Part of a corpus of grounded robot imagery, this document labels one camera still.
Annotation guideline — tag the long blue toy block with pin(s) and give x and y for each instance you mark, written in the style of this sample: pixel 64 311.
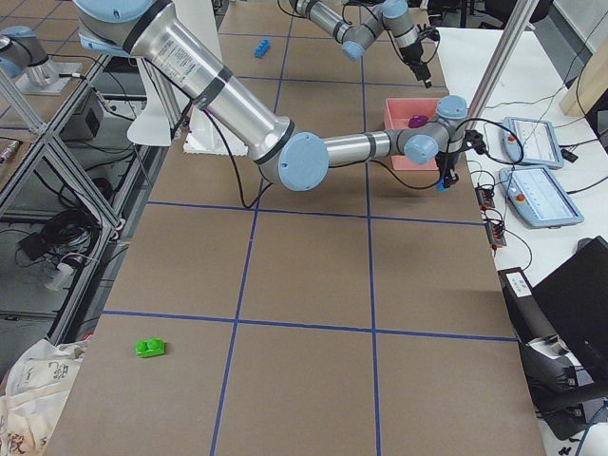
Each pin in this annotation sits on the long blue toy block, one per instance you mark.
pixel 262 48

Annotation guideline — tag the small blue toy block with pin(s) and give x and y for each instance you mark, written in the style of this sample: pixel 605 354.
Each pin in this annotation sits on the small blue toy block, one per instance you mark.
pixel 441 186

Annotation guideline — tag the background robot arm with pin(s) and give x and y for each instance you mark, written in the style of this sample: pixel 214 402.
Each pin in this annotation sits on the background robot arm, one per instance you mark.
pixel 26 62

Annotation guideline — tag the lower teach pendant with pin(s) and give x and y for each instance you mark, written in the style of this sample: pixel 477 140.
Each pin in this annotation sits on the lower teach pendant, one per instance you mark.
pixel 538 198

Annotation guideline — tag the orange connector board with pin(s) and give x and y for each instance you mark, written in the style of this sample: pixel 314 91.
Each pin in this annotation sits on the orange connector board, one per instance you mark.
pixel 485 197

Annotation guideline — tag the purple toy block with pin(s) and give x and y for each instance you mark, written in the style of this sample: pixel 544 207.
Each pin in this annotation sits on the purple toy block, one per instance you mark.
pixel 417 121

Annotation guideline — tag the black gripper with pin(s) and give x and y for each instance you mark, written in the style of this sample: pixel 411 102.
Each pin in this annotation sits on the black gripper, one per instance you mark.
pixel 447 162
pixel 418 63

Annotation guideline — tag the white printed tote bag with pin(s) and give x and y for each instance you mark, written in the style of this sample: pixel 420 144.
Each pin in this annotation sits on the white printed tote bag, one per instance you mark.
pixel 37 388

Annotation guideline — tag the green toy block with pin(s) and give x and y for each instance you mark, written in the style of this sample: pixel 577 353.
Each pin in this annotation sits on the green toy block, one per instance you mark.
pixel 149 347

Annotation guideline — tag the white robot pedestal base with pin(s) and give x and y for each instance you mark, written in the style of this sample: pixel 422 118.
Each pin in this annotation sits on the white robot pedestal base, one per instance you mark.
pixel 167 115

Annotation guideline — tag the pink plastic box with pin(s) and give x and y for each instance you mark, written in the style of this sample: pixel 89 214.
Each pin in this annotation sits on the pink plastic box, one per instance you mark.
pixel 397 113

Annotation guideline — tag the aluminium frame rack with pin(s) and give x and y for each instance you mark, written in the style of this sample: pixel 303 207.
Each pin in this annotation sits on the aluminium frame rack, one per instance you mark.
pixel 71 186

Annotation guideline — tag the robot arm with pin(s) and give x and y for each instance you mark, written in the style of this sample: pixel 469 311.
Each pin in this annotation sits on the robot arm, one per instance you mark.
pixel 388 34
pixel 284 154

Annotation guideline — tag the upper teach pendant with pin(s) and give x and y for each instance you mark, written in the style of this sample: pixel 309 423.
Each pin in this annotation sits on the upper teach pendant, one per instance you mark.
pixel 531 142

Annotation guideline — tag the teach pendant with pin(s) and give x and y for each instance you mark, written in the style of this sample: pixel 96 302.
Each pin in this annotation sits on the teach pendant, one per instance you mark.
pixel 531 142
pixel 538 198

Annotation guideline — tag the aluminium frame post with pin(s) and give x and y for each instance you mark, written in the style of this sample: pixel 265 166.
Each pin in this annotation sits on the aluminium frame post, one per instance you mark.
pixel 519 19

